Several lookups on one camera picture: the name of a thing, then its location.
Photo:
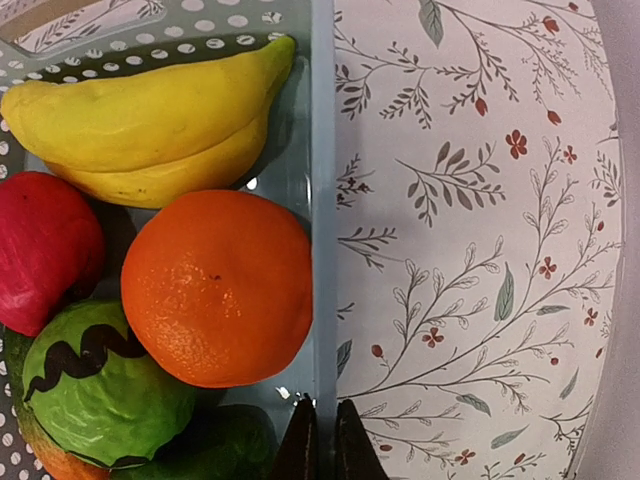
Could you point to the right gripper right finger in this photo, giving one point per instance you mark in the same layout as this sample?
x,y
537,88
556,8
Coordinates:
x,y
356,457

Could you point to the light blue plastic basket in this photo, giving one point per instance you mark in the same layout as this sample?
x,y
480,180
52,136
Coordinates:
x,y
71,41

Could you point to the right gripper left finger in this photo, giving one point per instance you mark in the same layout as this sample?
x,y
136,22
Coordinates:
x,y
296,456

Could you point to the orange toy orange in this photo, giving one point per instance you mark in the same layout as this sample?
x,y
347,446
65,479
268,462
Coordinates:
x,y
217,286

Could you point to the green orange toy mango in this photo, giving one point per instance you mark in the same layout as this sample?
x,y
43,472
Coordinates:
x,y
57,463

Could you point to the red toy apple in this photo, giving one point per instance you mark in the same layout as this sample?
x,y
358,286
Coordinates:
x,y
52,250

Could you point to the yellow toy banana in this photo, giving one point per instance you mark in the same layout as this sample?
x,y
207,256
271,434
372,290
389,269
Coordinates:
x,y
144,140

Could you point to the green toy cabbage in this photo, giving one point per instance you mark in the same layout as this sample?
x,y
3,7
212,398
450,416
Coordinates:
x,y
97,393

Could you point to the green toy pepper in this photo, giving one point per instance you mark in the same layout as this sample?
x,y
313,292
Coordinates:
x,y
226,442

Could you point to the floral tablecloth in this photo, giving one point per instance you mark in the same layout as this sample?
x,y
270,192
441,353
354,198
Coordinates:
x,y
470,259

